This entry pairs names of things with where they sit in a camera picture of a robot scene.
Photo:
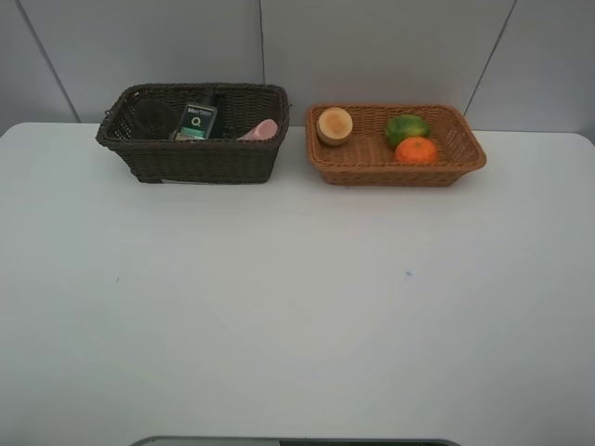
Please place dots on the pink lotion bottle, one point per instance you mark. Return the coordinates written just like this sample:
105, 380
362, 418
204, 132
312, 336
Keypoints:
265, 130

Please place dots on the dark brown wicker basket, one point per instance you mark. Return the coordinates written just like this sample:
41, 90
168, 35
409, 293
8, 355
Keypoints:
213, 161

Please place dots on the light brown wicker basket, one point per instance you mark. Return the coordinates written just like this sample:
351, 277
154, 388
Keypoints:
367, 158

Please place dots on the orange mandarin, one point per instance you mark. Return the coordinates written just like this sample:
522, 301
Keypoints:
416, 150

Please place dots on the purple translucent plastic cup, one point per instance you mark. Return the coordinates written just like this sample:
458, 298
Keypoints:
153, 120

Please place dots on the round bread bun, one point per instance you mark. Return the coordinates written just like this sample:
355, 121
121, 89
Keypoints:
334, 126

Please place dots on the green lime fruit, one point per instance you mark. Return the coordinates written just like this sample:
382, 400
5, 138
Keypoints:
405, 126

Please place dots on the dark green pump bottle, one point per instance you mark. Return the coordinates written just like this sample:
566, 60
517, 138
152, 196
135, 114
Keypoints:
201, 118

